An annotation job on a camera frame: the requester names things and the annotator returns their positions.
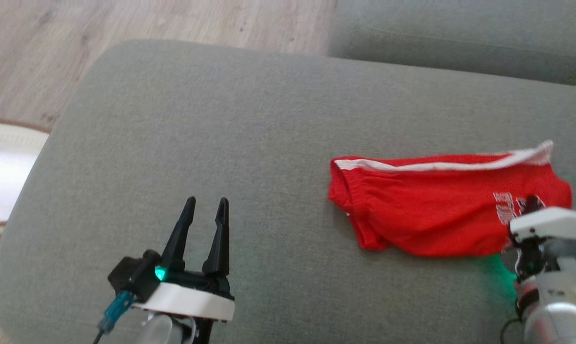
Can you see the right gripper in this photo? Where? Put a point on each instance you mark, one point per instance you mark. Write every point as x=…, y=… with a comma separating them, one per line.
x=555, y=222

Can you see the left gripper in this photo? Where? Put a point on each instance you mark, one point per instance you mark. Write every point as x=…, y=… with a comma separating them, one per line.
x=187, y=303

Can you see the red shorts with white stripe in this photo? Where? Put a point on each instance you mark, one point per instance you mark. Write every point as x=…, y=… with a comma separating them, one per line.
x=412, y=210

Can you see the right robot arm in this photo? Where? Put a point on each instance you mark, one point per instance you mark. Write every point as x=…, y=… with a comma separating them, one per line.
x=560, y=306

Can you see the large grey sofa cushion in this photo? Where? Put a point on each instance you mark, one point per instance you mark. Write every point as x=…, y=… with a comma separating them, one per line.
x=221, y=143

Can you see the grey sofa seat cushion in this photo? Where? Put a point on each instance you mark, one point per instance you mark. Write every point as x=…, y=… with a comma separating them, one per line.
x=460, y=33

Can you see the white rug with brown border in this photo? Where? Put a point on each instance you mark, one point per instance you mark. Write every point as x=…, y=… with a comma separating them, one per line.
x=6, y=181

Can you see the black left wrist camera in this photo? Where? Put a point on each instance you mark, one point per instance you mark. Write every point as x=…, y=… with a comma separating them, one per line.
x=133, y=277

